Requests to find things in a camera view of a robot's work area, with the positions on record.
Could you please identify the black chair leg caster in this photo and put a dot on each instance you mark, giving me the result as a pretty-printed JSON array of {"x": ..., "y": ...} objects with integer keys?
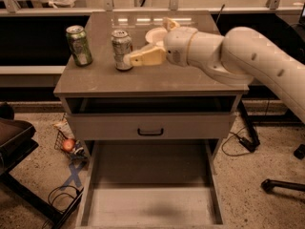
[{"x": 268, "y": 185}]

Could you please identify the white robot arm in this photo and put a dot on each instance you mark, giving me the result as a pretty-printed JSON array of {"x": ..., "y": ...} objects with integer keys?
[{"x": 238, "y": 57}]

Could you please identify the open middle drawer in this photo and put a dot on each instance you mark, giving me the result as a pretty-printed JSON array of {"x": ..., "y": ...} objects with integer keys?
[{"x": 150, "y": 185}]

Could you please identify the black wire basket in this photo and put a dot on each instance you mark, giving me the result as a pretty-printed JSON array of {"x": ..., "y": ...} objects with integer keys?
[{"x": 77, "y": 152}]

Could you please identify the red apple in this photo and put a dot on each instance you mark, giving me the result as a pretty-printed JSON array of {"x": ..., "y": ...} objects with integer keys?
[{"x": 68, "y": 145}]

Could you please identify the grey drawer cabinet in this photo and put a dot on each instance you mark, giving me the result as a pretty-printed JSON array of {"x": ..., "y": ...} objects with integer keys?
[{"x": 166, "y": 89}]

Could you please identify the white bowl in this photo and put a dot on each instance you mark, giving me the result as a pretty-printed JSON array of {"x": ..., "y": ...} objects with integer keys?
[{"x": 155, "y": 36}]

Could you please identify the black office chair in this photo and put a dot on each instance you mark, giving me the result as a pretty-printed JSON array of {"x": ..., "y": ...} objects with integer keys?
[{"x": 16, "y": 144}]

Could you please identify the silver 7up can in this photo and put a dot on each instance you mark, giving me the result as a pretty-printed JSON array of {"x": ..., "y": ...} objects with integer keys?
[{"x": 121, "y": 45}]

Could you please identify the grey top drawer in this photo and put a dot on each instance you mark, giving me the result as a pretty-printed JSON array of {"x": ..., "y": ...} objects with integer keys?
[{"x": 124, "y": 126}]

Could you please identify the green soda can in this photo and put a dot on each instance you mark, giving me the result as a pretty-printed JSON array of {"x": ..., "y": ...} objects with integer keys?
[{"x": 79, "y": 46}]

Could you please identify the blue tape cross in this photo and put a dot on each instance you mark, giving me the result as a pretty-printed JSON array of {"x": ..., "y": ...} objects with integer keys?
[{"x": 75, "y": 169}]

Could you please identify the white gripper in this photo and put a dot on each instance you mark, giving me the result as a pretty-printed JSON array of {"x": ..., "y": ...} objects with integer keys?
[{"x": 176, "y": 46}]

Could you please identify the black drawer handle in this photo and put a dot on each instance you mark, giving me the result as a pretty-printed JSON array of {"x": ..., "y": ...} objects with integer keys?
[{"x": 150, "y": 133}]

